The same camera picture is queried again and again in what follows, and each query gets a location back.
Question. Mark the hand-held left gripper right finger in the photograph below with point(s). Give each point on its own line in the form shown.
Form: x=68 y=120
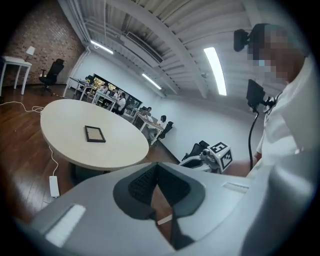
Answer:
x=220 y=205

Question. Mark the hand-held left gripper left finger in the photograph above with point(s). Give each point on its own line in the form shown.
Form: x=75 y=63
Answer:
x=100 y=212

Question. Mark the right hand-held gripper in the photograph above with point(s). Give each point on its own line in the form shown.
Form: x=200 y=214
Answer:
x=223 y=157

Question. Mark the black framed branch picture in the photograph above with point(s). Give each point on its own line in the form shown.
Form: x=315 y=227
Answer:
x=95 y=133

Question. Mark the person's right forearm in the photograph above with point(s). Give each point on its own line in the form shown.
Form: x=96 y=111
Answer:
x=237 y=168

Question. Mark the black office chair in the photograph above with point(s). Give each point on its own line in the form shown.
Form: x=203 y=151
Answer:
x=53 y=70
x=168 y=127

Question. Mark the white power strip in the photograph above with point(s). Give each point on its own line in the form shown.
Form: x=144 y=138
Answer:
x=54 y=187

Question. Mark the wooden desk with white legs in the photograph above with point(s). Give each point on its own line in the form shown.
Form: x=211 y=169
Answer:
x=150 y=123

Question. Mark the long ceiling light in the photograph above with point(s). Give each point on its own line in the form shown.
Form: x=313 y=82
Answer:
x=152 y=81
x=102 y=47
x=215 y=71

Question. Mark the black chest-mounted device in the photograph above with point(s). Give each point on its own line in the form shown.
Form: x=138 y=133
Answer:
x=255 y=92

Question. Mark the person's white shirt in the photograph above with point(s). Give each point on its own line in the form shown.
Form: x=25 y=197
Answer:
x=282 y=125

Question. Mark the dark wide window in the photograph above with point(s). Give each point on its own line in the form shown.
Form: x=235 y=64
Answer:
x=100 y=80

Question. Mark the ceiling air conditioner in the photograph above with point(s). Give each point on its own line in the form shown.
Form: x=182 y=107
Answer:
x=142 y=45

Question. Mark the person's head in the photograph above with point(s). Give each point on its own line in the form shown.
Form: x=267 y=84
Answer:
x=280 y=55

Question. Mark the white table lamp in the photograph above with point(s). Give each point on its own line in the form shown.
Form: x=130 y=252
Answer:
x=30 y=50

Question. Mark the black head-mounted camera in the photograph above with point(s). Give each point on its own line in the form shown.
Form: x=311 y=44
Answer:
x=240 y=40

